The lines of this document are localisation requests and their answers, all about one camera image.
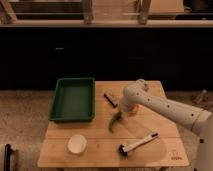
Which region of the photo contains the green pepper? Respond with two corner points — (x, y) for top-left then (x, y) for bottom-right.
(108, 112), (122, 133)

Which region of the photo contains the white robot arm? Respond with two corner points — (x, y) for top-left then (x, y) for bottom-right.
(119, 79), (213, 171)

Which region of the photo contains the green plastic tray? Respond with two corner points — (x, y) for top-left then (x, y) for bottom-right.
(49, 77), (95, 122)

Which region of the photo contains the brown rectangular block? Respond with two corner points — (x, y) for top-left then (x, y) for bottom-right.
(104, 92), (118, 108)

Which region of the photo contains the black object on floor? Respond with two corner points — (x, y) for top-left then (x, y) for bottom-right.
(3, 144), (14, 171)

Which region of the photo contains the white handled dish brush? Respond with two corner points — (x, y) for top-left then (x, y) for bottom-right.
(118, 133), (158, 157)

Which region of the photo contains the wooden shelf frame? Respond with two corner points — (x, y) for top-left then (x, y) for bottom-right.
(0, 0), (213, 28)

